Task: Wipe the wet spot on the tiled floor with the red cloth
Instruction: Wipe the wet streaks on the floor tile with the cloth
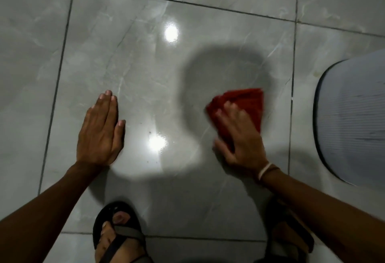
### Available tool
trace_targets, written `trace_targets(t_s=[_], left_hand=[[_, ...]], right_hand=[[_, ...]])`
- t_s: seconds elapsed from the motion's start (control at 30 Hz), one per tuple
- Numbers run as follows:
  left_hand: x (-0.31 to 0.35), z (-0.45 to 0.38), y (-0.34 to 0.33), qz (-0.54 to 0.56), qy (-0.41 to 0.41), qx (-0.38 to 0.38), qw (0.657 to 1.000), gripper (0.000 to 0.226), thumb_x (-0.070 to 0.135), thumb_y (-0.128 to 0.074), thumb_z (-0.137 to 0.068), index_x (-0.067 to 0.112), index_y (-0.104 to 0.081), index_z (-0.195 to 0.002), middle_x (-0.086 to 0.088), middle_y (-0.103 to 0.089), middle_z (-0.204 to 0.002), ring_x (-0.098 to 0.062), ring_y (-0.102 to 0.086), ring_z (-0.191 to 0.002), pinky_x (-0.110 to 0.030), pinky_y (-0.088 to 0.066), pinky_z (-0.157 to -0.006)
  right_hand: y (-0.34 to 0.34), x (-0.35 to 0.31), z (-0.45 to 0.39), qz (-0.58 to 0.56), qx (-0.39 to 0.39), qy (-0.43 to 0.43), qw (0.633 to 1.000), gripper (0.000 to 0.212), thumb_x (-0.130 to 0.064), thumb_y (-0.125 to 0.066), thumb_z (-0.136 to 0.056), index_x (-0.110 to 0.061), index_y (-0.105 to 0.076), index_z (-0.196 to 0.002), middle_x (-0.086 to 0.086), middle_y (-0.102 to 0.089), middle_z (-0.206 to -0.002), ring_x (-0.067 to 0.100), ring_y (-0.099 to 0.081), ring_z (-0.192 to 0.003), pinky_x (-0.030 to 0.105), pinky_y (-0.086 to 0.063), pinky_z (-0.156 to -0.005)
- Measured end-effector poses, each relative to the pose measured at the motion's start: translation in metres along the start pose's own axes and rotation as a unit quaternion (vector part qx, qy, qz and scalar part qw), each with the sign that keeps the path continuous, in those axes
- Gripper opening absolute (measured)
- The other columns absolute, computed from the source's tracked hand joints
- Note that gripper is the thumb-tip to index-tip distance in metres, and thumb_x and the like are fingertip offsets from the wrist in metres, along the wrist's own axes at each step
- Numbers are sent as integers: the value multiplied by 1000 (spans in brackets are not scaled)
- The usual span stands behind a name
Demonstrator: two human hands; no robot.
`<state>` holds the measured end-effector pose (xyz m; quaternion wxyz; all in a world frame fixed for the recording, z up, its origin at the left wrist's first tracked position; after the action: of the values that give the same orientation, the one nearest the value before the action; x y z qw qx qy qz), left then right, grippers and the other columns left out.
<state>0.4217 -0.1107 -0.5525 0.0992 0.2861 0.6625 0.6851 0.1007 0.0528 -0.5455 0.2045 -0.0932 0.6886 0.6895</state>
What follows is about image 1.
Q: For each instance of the person's left hand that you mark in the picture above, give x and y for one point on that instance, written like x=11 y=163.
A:
x=97 y=139

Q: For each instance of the person's right hand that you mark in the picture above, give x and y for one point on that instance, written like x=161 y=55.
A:
x=243 y=145

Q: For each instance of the person's left little finger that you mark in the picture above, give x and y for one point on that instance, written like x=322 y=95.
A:
x=87 y=118

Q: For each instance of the person's right thumb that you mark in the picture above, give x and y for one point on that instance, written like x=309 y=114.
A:
x=222 y=150

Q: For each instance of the person's left middle finger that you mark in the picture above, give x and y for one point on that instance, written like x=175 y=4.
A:
x=103 y=111

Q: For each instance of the person's left thumb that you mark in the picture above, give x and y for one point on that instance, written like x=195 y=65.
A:
x=119 y=136

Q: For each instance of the red cleaning cloth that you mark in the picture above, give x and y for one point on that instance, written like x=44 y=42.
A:
x=245 y=102

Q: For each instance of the person's left forearm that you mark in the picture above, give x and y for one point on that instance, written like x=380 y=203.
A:
x=45 y=214

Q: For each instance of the person's right forearm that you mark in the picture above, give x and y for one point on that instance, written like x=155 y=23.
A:
x=327 y=214

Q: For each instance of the white wristband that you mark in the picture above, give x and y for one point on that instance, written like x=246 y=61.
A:
x=264 y=171

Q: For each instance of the person's right foot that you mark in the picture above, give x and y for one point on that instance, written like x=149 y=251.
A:
x=284 y=235

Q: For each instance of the person's foot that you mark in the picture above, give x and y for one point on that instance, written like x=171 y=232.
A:
x=284 y=235
x=120 y=249

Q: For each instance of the person's left foot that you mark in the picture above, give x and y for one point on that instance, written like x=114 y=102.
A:
x=120 y=249

